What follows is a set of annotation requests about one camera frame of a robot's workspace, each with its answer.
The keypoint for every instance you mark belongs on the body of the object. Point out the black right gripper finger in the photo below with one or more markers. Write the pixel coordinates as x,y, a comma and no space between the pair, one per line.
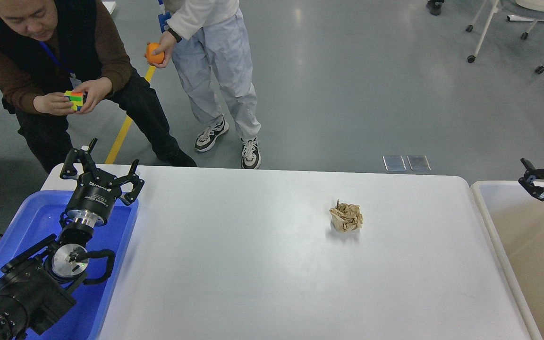
527,181

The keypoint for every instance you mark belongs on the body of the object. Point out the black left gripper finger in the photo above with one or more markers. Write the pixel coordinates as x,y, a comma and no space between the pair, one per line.
116,184
82,156

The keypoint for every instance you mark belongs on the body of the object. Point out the orange fruit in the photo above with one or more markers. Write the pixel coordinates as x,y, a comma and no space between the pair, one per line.
151,54

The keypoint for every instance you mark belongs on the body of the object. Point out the floor metal plate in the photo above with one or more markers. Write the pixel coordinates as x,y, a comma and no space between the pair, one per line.
419,162
394,163

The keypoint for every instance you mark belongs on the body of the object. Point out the colourful puzzle cube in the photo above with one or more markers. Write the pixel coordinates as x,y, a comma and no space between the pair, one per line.
76,98

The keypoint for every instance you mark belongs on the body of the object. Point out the person in black trousers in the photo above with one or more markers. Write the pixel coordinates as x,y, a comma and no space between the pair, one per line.
435,7

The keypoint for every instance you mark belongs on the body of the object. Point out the man in brown sweater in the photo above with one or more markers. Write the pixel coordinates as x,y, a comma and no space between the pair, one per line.
48,47

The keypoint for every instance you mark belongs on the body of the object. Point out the crumpled brown paper ball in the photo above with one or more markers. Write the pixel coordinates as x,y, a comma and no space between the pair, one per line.
346,217

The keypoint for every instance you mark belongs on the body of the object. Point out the right floor metal plate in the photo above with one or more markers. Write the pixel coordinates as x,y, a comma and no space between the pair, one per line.
419,162

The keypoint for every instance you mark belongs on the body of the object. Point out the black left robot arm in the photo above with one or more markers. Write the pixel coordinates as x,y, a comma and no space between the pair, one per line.
37,285

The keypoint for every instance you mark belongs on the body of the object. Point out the white plastic bin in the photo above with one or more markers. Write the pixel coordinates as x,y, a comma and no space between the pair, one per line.
515,222

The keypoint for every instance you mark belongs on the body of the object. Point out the blue plastic bin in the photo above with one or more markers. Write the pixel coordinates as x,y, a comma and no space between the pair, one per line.
38,219

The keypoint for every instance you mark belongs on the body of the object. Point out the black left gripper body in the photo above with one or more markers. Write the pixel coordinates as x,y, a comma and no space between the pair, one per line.
94,198

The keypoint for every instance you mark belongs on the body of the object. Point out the left floor metal plate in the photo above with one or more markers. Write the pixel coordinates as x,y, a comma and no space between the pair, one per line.
394,163

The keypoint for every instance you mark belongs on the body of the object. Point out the person in white clothes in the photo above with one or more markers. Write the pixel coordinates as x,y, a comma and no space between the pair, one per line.
206,38

